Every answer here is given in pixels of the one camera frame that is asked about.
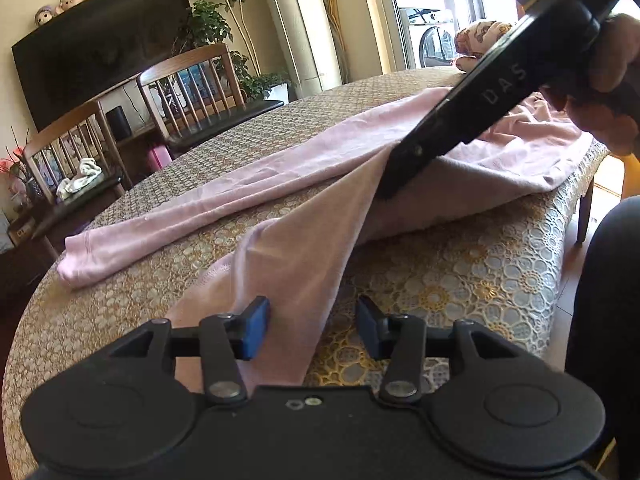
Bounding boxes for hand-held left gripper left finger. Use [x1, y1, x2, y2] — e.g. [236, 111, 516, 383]
[107, 296, 272, 406]

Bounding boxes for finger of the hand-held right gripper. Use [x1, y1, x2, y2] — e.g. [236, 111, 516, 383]
[375, 100, 481, 201]

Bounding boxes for flat screen television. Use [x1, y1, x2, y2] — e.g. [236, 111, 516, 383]
[11, 0, 194, 131]

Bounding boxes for front loading washing machine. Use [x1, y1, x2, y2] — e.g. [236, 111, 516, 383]
[399, 6, 459, 69]

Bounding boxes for yellow and grey curtain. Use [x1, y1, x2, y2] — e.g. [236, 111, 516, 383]
[310, 0, 397, 84]

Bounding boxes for pale pink garment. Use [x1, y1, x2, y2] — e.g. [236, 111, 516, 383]
[56, 80, 599, 397]

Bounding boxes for person's dark trouser leg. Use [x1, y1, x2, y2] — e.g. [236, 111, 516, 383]
[565, 195, 640, 480]

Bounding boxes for white crumpled cloth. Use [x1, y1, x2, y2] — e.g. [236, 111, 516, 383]
[56, 157, 105, 201]

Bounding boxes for white standing air conditioner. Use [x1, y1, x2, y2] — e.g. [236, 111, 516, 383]
[265, 0, 344, 96]

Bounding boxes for black cylinder speaker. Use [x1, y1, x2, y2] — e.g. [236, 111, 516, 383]
[105, 106, 134, 141]

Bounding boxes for person's right hand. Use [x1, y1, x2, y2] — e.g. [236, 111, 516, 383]
[540, 12, 640, 157]

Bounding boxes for blue printed box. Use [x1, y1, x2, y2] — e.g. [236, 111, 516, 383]
[177, 65, 216, 102]

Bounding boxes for small pink suitcase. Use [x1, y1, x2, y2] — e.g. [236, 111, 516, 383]
[146, 142, 174, 174]

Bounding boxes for round table with lace cloth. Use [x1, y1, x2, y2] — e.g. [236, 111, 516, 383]
[0, 65, 612, 480]

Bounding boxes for tall green potted plant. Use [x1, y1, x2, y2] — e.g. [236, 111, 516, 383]
[172, 0, 294, 107]

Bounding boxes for wooden chair with black seat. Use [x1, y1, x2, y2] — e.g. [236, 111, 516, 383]
[136, 43, 285, 157]
[22, 100, 134, 262]

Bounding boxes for pink cartoon printed blanket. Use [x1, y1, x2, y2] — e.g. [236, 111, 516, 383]
[453, 19, 519, 72]

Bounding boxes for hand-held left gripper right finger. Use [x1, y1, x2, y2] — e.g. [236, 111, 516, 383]
[356, 295, 521, 405]

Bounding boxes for wooden television console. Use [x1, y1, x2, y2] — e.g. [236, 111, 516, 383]
[0, 110, 171, 307]

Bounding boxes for pink flowering potted plant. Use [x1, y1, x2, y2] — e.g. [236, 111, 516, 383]
[0, 130, 34, 212]

